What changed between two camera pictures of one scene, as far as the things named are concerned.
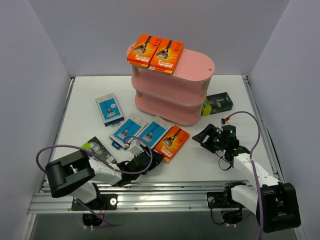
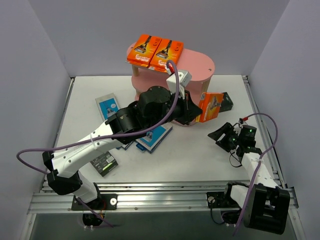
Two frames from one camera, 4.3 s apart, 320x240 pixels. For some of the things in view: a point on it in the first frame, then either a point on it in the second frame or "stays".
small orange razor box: [171, 142] → [210, 103]
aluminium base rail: [141, 197] stays
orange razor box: [144, 50] stays
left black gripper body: [150, 160] → [187, 108]
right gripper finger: [206, 135] → [227, 129]
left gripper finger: [157, 159] → [191, 110]
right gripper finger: [210, 146] → [225, 146]
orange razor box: [167, 55] stays
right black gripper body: [211, 137] → [229, 139]
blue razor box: [155, 131] stays
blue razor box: [109, 109] stays
